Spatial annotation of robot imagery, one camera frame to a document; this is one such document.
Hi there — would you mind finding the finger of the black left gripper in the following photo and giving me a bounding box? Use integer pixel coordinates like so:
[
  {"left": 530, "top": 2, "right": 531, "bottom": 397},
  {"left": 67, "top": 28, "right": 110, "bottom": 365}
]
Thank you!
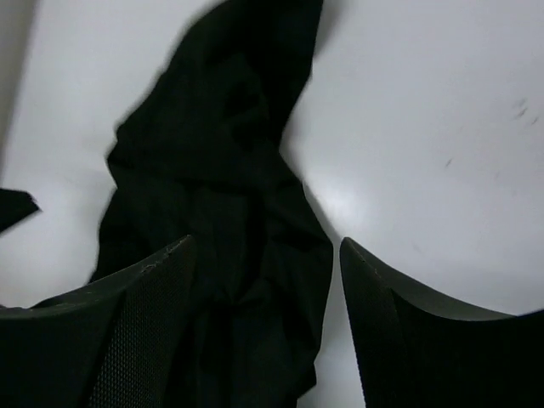
[{"left": 0, "top": 188, "right": 40, "bottom": 232}]

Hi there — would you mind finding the black pleated skirt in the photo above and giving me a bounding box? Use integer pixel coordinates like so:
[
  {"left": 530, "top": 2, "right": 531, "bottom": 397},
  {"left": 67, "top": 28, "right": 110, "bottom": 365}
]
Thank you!
[{"left": 87, "top": 0, "right": 335, "bottom": 408}]

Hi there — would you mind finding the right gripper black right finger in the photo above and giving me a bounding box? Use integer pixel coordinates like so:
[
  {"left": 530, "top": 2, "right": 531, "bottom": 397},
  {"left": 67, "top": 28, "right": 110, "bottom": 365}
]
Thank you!
[{"left": 340, "top": 238, "right": 543, "bottom": 407}]

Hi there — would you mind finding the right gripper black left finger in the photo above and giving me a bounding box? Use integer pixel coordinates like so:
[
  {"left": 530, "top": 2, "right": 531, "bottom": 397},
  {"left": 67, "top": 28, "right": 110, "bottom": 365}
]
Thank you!
[{"left": 1, "top": 237, "right": 196, "bottom": 407}]

